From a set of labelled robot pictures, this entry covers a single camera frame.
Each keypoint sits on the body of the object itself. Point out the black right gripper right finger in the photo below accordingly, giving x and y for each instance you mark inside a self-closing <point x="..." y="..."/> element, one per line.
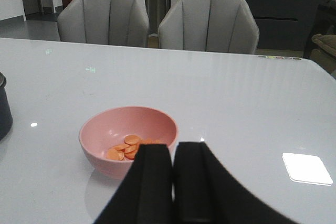
<point x="206" y="192"/>

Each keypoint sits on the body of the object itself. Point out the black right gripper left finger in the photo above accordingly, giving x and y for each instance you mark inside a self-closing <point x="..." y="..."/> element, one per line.
<point x="145" y="194"/>

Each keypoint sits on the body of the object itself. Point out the orange ham slices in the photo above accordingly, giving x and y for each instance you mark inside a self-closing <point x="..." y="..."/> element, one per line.
<point x="128" y="148"/>

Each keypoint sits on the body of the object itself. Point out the pink bowl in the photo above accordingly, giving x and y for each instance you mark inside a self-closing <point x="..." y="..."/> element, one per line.
<point x="111" y="139"/>

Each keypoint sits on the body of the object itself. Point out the dark blue saucepan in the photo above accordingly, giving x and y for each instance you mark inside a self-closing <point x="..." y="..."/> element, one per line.
<point x="5" y="113"/>

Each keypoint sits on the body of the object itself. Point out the right beige upholstered chair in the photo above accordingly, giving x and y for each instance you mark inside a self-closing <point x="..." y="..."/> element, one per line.
<point x="226" y="26"/>

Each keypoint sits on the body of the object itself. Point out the beige upholstered chair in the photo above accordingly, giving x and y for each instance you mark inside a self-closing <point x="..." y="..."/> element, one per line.
<point x="105" y="22"/>
<point x="226" y="26"/>

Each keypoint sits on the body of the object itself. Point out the left beige upholstered chair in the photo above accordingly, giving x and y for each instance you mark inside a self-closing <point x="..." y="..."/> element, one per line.
<point x="105" y="22"/>

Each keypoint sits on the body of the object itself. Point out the beige cushion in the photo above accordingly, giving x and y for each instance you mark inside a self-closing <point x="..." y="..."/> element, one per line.
<point x="325" y="42"/>

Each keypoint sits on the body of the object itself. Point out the dark grey counter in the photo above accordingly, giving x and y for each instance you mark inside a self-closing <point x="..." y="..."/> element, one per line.
<point x="283" y="24"/>

